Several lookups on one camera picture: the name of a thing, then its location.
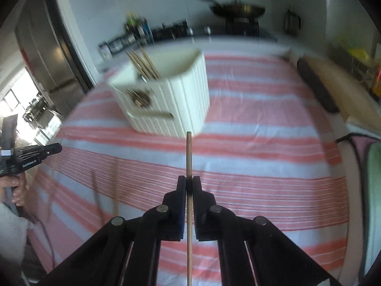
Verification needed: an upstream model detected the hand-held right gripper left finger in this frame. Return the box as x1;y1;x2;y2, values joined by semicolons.
39;175;188;286

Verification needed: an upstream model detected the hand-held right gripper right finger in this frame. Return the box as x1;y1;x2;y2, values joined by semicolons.
192;176;343;286

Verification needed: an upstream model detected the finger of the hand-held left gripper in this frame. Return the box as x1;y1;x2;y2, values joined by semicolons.
38;143;63;159

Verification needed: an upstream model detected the brown wooden chopstick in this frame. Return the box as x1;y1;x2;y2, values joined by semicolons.
126;50;150;80
139;46;162;79
132;48;156;80
185;131;193;286

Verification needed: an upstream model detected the cream ribbed utensil holder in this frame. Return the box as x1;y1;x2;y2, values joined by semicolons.
107;49;211;138

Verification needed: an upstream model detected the person's left forearm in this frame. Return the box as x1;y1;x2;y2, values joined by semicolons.
0;202;34;267

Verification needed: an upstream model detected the person's left hand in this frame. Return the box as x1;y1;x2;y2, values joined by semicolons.
0;177;28;209

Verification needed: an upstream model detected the pink white striped tablecloth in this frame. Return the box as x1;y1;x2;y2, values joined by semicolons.
30;40;349;286

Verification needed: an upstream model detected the grey steel refrigerator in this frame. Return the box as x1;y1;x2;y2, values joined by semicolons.
13;0;94;103

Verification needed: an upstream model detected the group of condiment bottles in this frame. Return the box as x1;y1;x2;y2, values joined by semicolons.
123;13;153;45

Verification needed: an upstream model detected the dark metal wok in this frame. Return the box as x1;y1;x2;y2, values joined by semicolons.
190;0;266;19

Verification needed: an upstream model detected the yellow green dish rack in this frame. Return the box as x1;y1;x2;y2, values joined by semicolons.
336;35;376;67

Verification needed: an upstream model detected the dark cable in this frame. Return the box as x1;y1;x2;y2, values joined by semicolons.
18;205;58;270

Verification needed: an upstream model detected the glass jug black handle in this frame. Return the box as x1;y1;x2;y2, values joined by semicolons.
284;7;302;35

